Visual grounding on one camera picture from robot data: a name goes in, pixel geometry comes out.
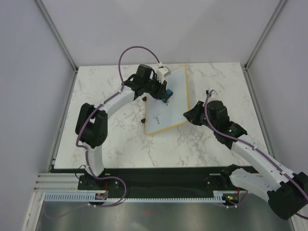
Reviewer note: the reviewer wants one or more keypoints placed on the metal wire whiteboard stand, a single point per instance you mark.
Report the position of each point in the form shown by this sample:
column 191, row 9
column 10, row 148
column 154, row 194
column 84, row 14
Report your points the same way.
column 144, row 99

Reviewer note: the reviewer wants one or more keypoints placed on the aluminium frame rail right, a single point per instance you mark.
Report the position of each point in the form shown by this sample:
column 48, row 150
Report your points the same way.
column 279, row 74

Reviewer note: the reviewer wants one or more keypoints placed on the white slotted cable duct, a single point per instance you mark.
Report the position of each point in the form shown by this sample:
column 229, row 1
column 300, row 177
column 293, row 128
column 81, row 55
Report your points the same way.
column 92, row 197

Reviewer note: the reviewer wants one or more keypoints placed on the blue whiteboard eraser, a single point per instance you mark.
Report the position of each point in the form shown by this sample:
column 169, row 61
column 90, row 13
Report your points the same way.
column 169, row 93

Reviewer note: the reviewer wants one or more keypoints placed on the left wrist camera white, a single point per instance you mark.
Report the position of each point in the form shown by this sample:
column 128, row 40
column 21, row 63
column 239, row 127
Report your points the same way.
column 161, row 73

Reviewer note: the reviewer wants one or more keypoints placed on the aluminium front extrusion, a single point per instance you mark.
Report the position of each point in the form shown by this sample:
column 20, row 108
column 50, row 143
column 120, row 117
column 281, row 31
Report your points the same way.
column 56, row 182

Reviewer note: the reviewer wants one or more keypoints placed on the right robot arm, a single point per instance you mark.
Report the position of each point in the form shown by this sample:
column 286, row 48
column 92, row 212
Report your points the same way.
column 285, row 191

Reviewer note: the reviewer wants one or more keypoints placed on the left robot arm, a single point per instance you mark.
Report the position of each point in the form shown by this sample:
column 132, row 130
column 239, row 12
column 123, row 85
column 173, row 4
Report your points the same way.
column 92, row 122

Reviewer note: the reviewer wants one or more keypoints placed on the aluminium frame rail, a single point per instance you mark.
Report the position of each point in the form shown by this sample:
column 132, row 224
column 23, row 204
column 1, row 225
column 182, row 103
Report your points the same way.
column 56, row 34
column 279, row 74

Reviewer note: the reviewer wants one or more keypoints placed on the yellow framed whiteboard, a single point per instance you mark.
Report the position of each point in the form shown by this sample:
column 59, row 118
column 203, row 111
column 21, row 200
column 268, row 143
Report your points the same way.
column 160, row 116

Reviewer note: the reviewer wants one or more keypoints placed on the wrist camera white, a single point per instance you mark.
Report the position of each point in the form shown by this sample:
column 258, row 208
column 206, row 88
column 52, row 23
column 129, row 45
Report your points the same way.
column 211, row 92
column 161, row 73

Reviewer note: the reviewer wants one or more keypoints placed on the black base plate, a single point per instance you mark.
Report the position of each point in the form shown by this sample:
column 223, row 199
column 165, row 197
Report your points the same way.
column 160, row 182

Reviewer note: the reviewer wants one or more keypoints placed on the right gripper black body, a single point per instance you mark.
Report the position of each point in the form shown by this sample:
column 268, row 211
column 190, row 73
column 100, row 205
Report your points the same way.
column 198, row 117

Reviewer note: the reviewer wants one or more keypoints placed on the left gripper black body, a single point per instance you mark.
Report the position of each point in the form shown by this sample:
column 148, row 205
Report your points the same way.
column 159, row 91

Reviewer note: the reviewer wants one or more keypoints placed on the aluminium frame rail left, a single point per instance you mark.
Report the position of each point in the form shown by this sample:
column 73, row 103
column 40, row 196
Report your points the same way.
column 56, row 34

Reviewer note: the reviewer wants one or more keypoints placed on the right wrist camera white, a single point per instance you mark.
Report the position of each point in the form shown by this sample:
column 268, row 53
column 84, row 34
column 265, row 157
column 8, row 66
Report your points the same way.
column 211, row 92

